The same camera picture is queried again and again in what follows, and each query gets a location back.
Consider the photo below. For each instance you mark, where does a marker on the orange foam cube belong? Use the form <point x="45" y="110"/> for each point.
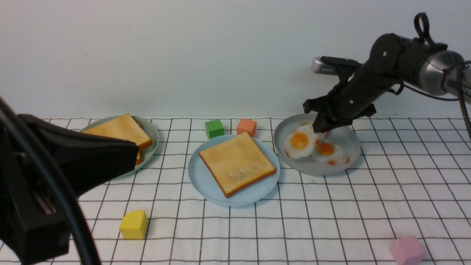
<point x="247" y="126"/>

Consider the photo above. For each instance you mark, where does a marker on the yellow foam cube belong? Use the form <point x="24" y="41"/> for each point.
<point x="134" y="225"/>

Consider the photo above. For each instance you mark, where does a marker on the green foam cube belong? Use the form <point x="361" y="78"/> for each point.
<point x="214" y="128"/>

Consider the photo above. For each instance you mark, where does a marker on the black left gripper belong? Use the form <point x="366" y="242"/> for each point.
<point x="33" y="225"/>

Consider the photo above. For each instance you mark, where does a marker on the pink foam cube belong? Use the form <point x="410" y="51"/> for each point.
<point x="407" y="251"/>

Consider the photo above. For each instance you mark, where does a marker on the toast slice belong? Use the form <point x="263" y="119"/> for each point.
<point x="124" y="127"/>
<point x="237" y="163"/>
<point x="140" y="158"/>

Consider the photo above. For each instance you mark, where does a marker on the grey egg plate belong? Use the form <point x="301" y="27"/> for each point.
<point x="343" y="136"/>

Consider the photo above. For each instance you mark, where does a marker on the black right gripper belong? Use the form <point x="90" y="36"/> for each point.
<point x="349" y="99"/>

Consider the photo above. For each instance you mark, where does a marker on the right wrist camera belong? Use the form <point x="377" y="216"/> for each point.
<point x="341" y="67"/>

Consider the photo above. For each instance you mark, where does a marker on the pale green bread plate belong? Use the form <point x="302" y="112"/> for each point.
<point x="148" y="152"/>

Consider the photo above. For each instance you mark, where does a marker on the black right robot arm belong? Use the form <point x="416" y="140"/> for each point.
<point x="394" y="63"/>

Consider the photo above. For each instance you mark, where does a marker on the light blue centre plate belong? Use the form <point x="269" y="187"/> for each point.
<point x="203" y="181"/>

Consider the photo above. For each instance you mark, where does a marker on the white checkered tablecloth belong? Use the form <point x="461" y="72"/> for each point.
<point x="412" y="179"/>

